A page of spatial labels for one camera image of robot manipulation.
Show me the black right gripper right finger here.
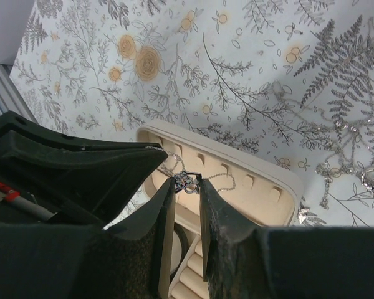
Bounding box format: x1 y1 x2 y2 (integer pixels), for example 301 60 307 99
200 179 374 298

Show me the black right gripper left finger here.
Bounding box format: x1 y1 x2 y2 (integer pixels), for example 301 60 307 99
0 178 175 298

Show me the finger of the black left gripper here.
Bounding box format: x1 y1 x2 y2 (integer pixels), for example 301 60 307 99
0 111 164 172
0 161 157 224

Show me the beige jewelry box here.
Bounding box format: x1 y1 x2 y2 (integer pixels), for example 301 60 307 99
137 121 304 298

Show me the fine silver chain necklace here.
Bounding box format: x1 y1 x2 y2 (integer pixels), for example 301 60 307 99
145 144 237 192

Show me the crystal drop silver necklace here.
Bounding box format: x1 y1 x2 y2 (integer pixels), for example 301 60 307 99
271 18 374 212

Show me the black bangle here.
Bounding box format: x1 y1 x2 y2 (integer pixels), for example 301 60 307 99
170 224 189 282

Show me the floral patterned tablecloth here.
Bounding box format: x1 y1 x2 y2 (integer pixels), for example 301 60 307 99
10 1 374 227

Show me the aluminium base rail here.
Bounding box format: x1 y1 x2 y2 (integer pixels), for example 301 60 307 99
0 64 37 123

